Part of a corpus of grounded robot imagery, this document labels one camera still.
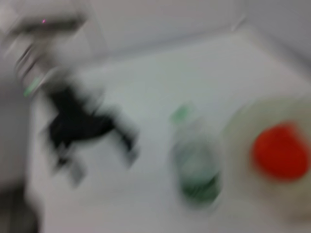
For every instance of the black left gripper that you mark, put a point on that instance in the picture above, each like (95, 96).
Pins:
(77, 121)

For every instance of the clear green-label water bottle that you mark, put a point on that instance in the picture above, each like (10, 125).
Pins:
(196, 165)

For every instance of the orange fruit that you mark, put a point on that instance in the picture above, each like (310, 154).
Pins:
(280, 153)

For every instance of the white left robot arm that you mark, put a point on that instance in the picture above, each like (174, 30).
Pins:
(31, 48)

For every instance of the clear green glass fruit plate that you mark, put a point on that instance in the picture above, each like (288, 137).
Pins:
(243, 136)

